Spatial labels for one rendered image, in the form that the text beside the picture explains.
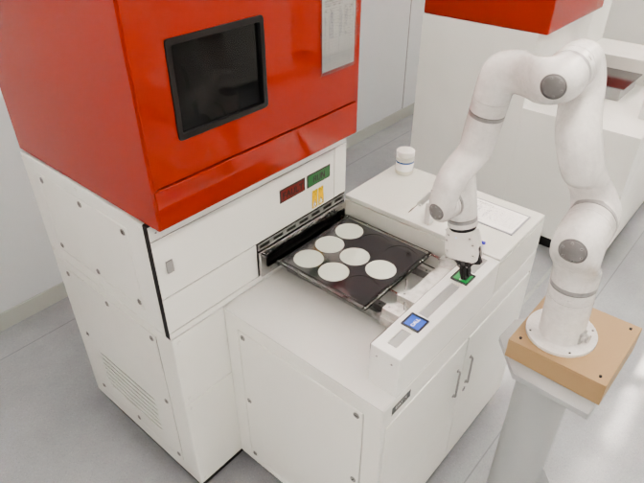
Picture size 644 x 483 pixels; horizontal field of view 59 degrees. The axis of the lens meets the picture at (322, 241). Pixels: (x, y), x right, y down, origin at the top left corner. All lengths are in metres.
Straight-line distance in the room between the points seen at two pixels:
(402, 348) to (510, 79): 0.70
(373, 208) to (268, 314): 0.56
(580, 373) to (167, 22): 1.32
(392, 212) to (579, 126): 0.83
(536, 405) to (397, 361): 0.54
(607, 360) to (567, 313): 0.18
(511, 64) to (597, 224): 0.42
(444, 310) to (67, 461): 1.67
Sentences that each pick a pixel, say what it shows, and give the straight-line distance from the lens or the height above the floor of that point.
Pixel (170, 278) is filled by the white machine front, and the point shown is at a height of 1.03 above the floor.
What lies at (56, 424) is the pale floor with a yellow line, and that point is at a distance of 2.79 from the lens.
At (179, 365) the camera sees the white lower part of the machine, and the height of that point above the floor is 0.71.
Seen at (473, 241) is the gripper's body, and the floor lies 1.11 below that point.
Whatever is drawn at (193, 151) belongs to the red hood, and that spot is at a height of 1.40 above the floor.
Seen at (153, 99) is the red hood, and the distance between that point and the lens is 1.36.
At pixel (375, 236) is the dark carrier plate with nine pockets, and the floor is 0.90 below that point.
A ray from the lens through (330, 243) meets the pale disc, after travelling 1.96.
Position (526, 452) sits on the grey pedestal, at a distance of 2.03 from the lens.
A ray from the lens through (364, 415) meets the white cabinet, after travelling 1.61.
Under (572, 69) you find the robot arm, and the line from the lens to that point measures 1.29.
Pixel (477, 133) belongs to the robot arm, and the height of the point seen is 1.44.
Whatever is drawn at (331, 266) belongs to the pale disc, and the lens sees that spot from 1.85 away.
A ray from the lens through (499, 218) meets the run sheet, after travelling 2.05.
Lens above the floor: 2.02
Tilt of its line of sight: 35 degrees down
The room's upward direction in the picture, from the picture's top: straight up
